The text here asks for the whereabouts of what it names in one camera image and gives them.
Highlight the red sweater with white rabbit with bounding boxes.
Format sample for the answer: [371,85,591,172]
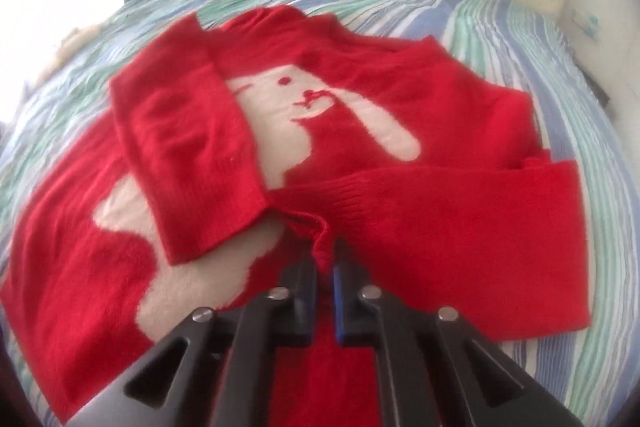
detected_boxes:
[1,6,590,421]

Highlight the striped blue green bedspread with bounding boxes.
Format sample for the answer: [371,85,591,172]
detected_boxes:
[1,0,639,426]

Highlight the wall socket plate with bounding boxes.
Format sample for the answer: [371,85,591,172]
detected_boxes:
[572,9,600,40]

